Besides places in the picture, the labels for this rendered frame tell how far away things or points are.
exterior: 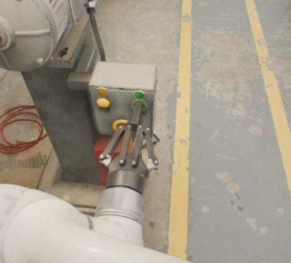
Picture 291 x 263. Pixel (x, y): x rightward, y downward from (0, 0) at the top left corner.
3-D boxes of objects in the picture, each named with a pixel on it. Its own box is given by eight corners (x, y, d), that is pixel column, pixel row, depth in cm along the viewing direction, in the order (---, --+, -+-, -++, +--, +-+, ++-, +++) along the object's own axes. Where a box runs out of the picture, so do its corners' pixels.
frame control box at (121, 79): (100, 91, 104) (90, 29, 84) (158, 96, 102) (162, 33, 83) (83, 146, 88) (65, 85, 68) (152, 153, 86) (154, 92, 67)
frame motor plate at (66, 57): (35, 0, 102) (32, -10, 99) (100, 4, 100) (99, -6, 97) (-12, 63, 79) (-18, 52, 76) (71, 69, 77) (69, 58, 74)
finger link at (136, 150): (129, 164, 58) (136, 165, 58) (137, 122, 65) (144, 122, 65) (130, 174, 61) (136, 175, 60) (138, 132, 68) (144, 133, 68)
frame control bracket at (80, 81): (73, 80, 87) (70, 71, 84) (133, 86, 86) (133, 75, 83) (69, 90, 85) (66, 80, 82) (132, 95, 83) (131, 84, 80)
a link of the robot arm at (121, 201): (142, 235, 55) (146, 205, 59) (142, 217, 48) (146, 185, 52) (96, 229, 56) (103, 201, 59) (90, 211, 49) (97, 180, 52)
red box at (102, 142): (112, 143, 156) (104, 96, 128) (134, 146, 155) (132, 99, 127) (102, 185, 140) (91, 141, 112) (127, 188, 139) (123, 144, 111)
